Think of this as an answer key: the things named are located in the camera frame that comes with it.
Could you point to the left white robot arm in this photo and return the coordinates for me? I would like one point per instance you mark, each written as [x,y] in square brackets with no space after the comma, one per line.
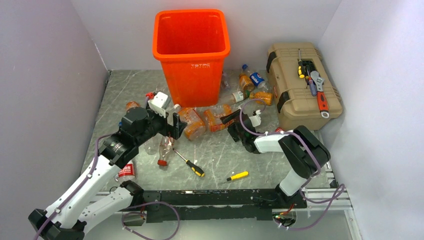
[73,215]

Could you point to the small orange juice bottle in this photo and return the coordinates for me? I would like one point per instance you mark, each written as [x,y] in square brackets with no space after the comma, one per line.
[265,98]

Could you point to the black yellow screwdriver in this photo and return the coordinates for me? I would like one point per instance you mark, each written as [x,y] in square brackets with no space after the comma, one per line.
[196,169]

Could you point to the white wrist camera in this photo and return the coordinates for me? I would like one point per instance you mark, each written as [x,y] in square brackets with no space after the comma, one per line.
[256,119]
[158,102]

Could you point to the black base frame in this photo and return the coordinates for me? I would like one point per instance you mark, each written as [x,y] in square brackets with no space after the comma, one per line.
[212,204]

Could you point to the white label clear bottle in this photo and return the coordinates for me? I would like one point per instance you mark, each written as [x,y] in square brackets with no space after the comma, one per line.
[232,98]

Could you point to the red label water bottle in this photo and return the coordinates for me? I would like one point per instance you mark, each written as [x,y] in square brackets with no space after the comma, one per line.
[127,173]

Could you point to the Pepsi bottle near toolbox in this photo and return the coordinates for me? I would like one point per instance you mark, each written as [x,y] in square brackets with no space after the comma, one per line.
[257,80]

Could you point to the clear bottle by left arm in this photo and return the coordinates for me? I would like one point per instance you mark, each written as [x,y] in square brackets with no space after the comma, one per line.
[151,147]

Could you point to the small yellow screwdriver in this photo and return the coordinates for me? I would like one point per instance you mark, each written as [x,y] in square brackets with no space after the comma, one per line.
[236,177]

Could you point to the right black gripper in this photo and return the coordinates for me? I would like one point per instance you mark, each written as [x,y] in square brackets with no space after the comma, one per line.
[227,119]

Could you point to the orange label bottle left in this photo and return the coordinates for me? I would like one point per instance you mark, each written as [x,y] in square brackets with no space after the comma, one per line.
[131,105]

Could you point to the orange plastic bin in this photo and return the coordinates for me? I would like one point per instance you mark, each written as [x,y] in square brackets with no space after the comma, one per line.
[191,45]

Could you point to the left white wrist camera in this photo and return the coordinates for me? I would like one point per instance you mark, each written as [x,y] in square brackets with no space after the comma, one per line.
[158,102]

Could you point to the tan plastic toolbox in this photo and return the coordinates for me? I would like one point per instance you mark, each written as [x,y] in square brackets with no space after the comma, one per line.
[294,103]

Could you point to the red cap clear bottle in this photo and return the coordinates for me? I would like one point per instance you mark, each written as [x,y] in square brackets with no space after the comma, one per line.
[165,148]

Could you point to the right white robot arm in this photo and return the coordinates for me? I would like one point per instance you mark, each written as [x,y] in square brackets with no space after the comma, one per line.
[306,155]

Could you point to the orange bottle blue cap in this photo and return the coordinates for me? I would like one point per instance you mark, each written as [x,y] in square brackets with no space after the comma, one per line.
[245,81]

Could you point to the yellow screwdriver on toolbox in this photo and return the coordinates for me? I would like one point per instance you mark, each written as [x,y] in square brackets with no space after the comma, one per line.
[301,69]

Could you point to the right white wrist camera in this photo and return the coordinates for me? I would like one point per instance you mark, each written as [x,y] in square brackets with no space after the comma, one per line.
[256,119]

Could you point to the large orange bottle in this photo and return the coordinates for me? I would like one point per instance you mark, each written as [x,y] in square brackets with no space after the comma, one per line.
[195,125]
[213,117]

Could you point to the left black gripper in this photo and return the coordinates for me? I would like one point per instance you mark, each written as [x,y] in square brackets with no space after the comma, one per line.
[174,130]

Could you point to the blue red screwdriver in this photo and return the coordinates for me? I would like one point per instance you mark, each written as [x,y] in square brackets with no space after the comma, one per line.
[310,81]

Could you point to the orange adjustable wrench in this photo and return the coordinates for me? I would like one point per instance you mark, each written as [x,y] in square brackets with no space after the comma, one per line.
[321,98]

